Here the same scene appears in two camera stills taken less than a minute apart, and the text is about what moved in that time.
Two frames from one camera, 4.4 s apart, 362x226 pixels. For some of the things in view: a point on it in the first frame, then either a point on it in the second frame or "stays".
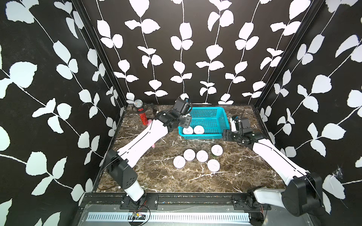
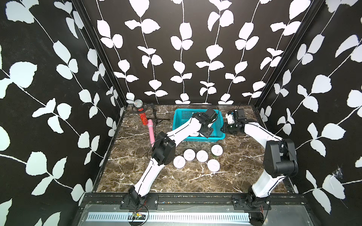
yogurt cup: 189,154 stays
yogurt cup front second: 179,161 stays
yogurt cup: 201,156 stays
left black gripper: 187,122 to 207,134
